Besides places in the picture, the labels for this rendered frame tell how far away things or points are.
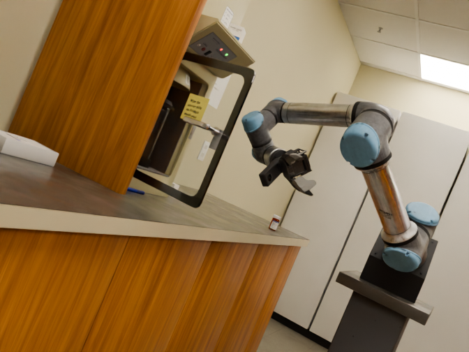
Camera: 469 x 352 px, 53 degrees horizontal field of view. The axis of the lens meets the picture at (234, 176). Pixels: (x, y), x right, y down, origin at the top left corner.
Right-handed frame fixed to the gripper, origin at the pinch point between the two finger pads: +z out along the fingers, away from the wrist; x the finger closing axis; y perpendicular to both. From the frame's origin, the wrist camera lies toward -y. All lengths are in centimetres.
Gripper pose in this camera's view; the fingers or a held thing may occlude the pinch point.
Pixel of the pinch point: (304, 177)
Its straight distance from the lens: 140.9
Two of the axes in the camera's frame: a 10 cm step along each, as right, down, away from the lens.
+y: 8.7, -4.2, 2.5
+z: 3.8, 2.5, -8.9
